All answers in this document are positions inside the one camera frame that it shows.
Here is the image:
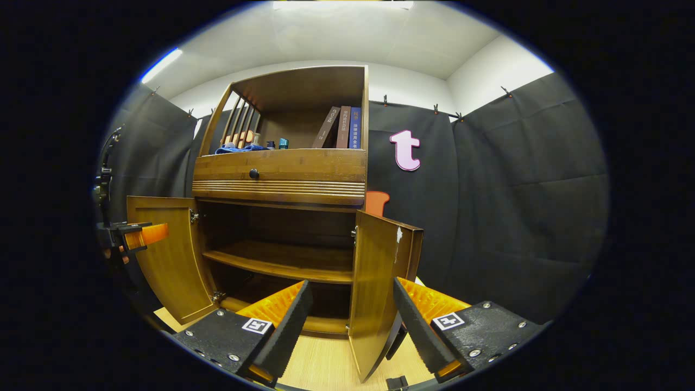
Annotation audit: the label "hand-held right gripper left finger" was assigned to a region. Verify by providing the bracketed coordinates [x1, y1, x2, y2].
[169, 280, 314, 387]

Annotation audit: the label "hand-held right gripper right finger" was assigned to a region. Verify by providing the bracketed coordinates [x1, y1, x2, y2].
[393, 277, 545, 382]

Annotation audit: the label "black door handle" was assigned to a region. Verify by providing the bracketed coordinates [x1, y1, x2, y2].
[384, 325, 408, 361]

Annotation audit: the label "wooden shoe cabinet door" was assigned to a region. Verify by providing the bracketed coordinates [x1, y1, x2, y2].
[126, 195, 219, 325]
[347, 210, 424, 383]

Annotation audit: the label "wooden double-door shoe cabinet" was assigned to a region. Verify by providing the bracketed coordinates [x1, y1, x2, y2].
[191, 65, 370, 340]

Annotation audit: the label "wooden inner cabinet shelf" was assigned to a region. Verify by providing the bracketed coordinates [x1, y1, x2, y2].
[203, 241, 355, 285]

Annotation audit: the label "wooden cabinet drawer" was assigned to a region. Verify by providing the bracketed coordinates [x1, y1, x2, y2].
[192, 148, 368, 206]

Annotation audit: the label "blue cloth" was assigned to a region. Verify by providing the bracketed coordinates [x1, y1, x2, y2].
[215, 143, 268, 155]

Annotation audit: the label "black backdrop cloth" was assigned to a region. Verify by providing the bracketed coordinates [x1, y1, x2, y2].
[97, 72, 610, 326]

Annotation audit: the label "ceiling light strip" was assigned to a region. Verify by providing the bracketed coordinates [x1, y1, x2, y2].
[141, 48, 184, 84]

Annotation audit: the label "upright brown book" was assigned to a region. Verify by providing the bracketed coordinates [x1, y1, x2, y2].
[336, 105, 351, 149]

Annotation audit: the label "blue book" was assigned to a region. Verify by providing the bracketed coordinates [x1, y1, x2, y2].
[349, 106, 362, 149]

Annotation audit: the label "ceiling light panel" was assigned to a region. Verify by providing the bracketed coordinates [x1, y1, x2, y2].
[271, 0, 414, 11]

